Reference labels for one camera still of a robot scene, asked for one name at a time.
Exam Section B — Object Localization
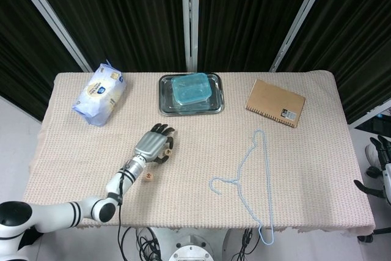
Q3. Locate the light blue clothes hanger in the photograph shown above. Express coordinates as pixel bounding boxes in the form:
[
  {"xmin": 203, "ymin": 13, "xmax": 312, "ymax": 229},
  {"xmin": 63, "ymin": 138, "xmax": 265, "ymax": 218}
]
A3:
[{"xmin": 208, "ymin": 128, "xmax": 276, "ymax": 246}]

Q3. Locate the beige woven tablecloth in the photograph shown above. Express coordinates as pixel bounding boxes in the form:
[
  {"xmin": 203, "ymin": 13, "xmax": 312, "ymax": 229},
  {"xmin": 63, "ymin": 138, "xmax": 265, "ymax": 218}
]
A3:
[{"xmin": 23, "ymin": 70, "xmax": 376, "ymax": 234}]

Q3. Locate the black cable bundle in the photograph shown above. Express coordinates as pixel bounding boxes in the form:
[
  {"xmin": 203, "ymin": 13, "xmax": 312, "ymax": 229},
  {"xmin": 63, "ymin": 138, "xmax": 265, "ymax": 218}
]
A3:
[{"xmin": 122, "ymin": 226, "xmax": 164, "ymax": 261}]

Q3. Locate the rectangular metal tray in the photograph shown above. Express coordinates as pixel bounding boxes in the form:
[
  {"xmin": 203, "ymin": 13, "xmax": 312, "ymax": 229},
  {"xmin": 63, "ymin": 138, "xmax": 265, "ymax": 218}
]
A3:
[{"xmin": 158, "ymin": 72, "xmax": 226, "ymax": 117}]

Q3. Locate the brown spiral notebook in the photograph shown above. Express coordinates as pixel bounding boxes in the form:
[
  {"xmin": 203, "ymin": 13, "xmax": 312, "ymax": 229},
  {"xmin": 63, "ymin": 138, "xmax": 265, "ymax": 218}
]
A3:
[{"xmin": 244, "ymin": 78, "xmax": 307, "ymax": 130}]

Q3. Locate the black chair base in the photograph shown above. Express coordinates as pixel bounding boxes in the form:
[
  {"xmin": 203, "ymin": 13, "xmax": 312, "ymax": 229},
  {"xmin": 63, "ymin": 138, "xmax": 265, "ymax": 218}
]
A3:
[{"xmin": 357, "ymin": 227, "xmax": 391, "ymax": 243}]

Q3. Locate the clear container teal lid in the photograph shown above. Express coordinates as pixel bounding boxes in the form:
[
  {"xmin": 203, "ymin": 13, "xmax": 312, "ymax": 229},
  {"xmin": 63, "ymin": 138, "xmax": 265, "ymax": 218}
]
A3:
[{"xmin": 170, "ymin": 72, "xmax": 214, "ymax": 106}]

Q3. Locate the blue white paper package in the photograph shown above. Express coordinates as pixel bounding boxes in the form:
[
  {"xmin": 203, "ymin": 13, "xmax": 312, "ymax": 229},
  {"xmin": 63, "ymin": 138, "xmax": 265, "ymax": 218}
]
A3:
[{"xmin": 71, "ymin": 59, "xmax": 128, "ymax": 127}]

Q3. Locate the grey metal frame post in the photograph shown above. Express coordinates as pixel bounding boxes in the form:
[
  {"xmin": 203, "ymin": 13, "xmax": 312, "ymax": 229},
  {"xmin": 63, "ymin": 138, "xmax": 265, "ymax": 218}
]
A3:
[
  {"xmin": 269, "ymin": 0, "xmax": 336, "ymax": 73},
  {"xmin": 8, "ymin": 0, "xmax": 93, "ymax": 73},
  {"xmin": 180, "ymin": 0, "xmax": 200, "ymax": 72}
]

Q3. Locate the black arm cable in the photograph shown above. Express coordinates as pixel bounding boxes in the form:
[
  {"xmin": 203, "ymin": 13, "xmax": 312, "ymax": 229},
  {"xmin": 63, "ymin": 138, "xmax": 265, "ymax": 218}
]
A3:
[{"xmin": 115, "ymin": 167, "xmax": 128, "ymax": 261}]

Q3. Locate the black pleated curtain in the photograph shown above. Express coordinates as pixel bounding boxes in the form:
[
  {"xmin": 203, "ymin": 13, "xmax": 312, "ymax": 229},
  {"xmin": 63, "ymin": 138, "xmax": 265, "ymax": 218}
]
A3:
[
  {"xmin": 26, "ymin": 0, "xmax": 187, "ymax": 74},
  {"xmin": 197, "ymin": 0, "xmax": 321, "ymax": 74},
  {"xmin": 0, "ymin": 0, "xmax": 84, "ymax": 121},
  {"xmin": 276, "ymin": 0, "xmax": 391, "ymax": 125}
]

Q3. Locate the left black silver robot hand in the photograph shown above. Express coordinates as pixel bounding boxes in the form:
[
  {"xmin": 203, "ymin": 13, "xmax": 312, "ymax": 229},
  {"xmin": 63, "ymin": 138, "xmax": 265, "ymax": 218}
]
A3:
[{"xmin": 133, "ymin": 122, "xmax": 177, "ymax": 164}]

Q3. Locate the white frame base bar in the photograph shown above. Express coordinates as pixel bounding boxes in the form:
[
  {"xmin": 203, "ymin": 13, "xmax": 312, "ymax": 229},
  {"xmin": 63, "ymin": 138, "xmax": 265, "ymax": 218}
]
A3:
[{"xmin": 351, "ymin": 101, "xmax": 391, "ymax": 129}]

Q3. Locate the white robot torso column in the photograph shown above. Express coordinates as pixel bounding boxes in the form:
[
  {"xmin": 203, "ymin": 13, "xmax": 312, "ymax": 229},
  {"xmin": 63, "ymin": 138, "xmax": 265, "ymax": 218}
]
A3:
[{"xmin": 151, "ymin": 226, "xmax": 235, "ymax": 261}]

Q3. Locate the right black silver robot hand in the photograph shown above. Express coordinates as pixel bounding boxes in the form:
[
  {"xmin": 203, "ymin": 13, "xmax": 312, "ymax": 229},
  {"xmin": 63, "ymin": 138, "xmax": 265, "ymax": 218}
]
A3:
[{"xmin": 352, "ymin": 134, "xmax": 391, "ymax": 207}]

